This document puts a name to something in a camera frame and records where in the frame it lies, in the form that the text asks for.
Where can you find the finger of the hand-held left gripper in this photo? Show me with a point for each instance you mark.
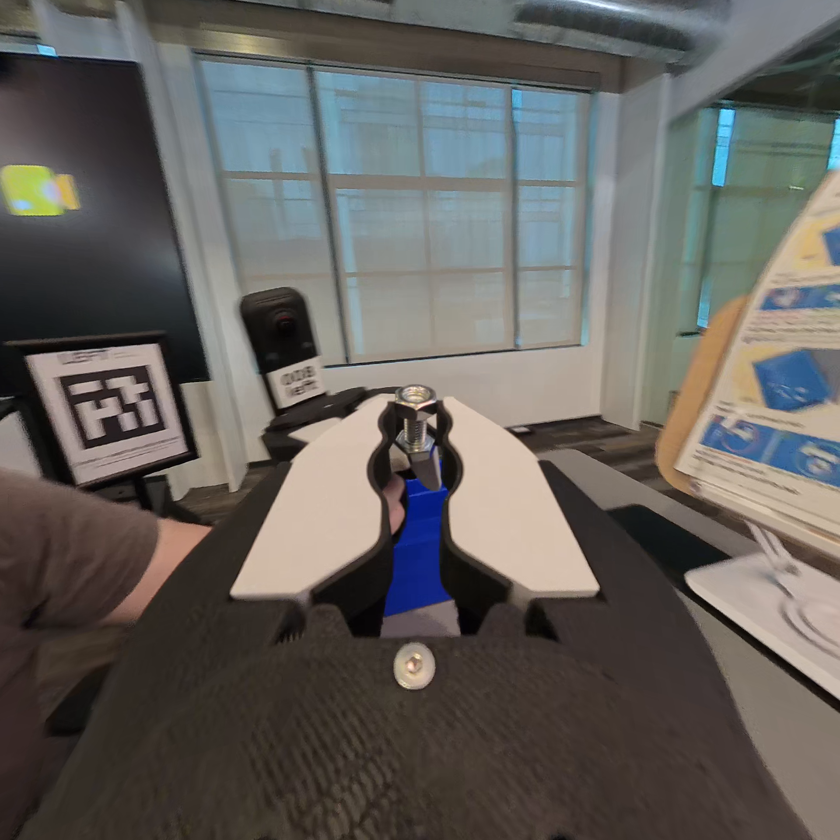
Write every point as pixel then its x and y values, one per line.
pixel 420 469

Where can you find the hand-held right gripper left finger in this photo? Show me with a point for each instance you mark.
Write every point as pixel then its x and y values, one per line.
pixel 315 525

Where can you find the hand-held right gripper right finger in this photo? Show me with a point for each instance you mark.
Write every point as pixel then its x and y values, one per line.
pixel 518 525

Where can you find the silver bolt with nut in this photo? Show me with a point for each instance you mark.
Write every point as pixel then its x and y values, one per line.
pixel 416 405

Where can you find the blue plastic bin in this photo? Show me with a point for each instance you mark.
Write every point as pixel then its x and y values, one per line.
pixel 420 558

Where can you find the person's left hand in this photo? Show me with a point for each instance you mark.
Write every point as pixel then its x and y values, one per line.
pixel 396 502

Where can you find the black pad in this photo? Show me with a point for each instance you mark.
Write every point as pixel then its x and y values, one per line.
pixel 663 544

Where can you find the large multi-pane window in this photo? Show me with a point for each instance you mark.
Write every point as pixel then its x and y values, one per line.
pixel 394 210

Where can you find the black framed marker sign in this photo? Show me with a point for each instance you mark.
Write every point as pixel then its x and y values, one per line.
pixel 111 407

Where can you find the rounded wooden backing board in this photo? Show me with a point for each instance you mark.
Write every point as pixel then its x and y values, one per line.
pixel 695 394

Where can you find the laminated instruction sheet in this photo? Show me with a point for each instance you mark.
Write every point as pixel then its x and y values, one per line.
pixel 774 394

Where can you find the small glass window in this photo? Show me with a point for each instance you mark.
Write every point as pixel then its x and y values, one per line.
pixel 754 229

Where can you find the large black wall display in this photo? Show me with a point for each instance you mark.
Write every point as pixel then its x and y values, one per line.
pixel 98 275

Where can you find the silver ceiling air duct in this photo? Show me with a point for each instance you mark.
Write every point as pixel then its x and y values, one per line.
pixel 623 23

